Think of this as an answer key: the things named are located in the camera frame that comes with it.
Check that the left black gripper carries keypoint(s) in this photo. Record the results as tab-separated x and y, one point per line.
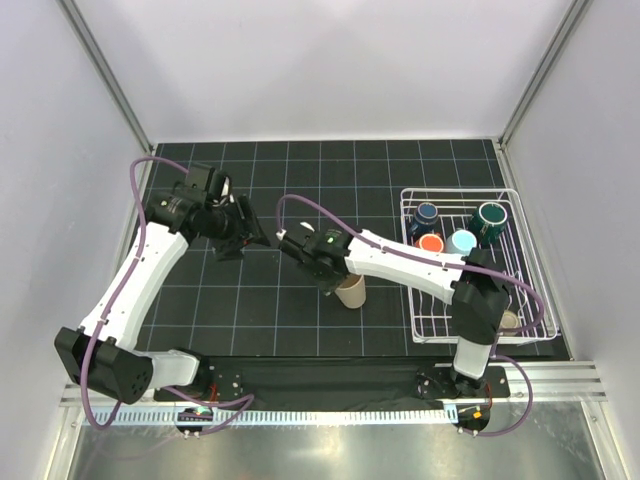
248	228

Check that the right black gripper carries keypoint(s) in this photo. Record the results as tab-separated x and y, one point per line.
329	286

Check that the tall beige cup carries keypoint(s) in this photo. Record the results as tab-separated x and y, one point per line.
352	292

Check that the orange mug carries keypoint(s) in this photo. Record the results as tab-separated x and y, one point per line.
431	242

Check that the dark blue mug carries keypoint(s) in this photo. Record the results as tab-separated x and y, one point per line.
423	220

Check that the light blue mug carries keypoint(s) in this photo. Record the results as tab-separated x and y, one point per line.
460	242

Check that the dark green mug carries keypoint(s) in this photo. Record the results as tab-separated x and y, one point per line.
488	222

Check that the small grey-beige mug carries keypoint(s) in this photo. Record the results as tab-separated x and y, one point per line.
509	321

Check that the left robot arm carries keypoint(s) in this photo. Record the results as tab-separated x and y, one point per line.
99	355

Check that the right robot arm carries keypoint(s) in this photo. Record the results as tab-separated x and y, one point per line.
476	297

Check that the black grid mat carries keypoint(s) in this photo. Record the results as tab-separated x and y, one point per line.
263	305

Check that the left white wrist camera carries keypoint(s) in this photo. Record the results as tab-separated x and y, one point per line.
226	191

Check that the white slotted cable duct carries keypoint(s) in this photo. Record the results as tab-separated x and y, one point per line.
183	416

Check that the white wire dish rack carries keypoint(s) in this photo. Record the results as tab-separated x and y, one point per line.
513	252

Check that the left aluminium frame post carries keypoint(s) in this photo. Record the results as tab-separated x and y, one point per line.
97	58

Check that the aluminium frame post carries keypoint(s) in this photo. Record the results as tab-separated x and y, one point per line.
97	58
559	40

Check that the right aluminium frame post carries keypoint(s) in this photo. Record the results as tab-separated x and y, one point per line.
559	40

